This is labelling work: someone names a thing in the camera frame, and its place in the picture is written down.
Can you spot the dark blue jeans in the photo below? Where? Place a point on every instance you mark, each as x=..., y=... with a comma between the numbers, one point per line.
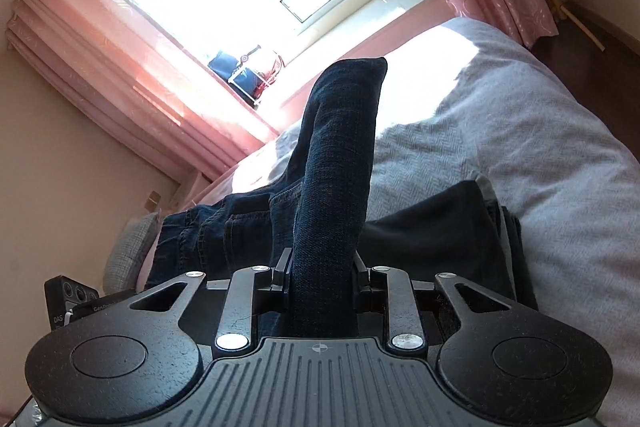
x=335, y=167

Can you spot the wall socket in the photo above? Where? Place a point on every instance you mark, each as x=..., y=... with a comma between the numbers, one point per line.
x=151, y=198

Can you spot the blue plaid pillow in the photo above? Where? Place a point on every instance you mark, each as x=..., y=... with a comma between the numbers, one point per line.
x=130, y=247

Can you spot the black folded garment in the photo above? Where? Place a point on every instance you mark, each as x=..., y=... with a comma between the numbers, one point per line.
x=440, y=227

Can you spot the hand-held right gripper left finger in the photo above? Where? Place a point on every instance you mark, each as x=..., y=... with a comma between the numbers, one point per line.
x=285, y=282

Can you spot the blue bag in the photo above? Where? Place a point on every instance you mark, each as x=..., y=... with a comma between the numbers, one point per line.
x=230, y=69

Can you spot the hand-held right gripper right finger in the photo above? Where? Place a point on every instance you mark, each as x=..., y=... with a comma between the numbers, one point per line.
x=361, y=287

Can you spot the red and white bag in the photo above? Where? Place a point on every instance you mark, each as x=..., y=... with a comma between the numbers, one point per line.
x=267, y=69

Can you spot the wooden stick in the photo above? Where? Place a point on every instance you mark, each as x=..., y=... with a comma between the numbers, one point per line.
x=582, y=27

